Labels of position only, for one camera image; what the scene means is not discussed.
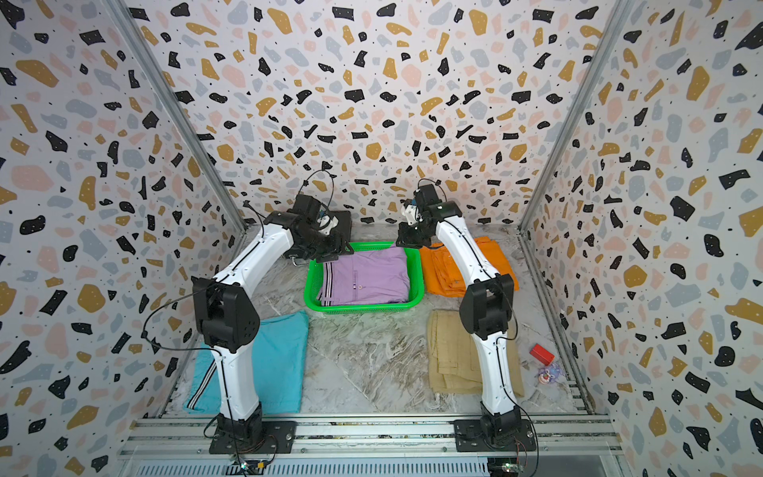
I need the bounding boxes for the purple pants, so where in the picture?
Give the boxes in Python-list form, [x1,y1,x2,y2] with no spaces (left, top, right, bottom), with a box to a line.
[317,246,411,307]

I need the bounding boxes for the khaki pants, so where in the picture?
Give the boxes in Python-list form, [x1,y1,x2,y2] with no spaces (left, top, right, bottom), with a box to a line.
[426,309,526,398]

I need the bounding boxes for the small red box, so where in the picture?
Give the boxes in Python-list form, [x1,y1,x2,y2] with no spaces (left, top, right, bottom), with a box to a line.
[530,344,556,367]

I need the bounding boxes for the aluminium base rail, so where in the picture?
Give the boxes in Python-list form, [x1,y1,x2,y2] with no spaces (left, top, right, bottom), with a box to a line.
[117,415,631,476]

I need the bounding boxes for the teal pants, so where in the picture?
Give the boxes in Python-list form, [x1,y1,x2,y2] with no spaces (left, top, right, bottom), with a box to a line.
[183,311,309,415]

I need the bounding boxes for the small colourful toy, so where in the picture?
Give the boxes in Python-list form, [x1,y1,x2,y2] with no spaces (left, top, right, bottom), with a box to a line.
[536,363,564,385]

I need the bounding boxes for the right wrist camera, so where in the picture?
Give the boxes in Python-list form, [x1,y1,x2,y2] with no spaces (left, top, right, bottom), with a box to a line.
[403,202,420,227]

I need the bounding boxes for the black case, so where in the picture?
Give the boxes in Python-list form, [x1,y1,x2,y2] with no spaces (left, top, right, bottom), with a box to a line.
[327,211,353,242]

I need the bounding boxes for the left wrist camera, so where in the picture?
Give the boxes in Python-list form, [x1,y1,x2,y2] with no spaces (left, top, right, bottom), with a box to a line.
[317,214,339,235]

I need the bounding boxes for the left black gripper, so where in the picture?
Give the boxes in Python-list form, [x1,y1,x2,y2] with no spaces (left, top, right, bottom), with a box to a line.
[297,229,354,262]

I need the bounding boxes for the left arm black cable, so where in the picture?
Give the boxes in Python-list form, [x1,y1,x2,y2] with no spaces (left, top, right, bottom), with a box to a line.
[140,291,207,353]

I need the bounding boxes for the orange pants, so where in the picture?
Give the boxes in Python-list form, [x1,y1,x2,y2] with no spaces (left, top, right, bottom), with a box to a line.
[420,237,520,298]

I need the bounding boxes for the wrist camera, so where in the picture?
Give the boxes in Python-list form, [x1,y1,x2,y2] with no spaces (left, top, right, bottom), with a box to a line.
[403,202,420,227]
[317,214,339,235]

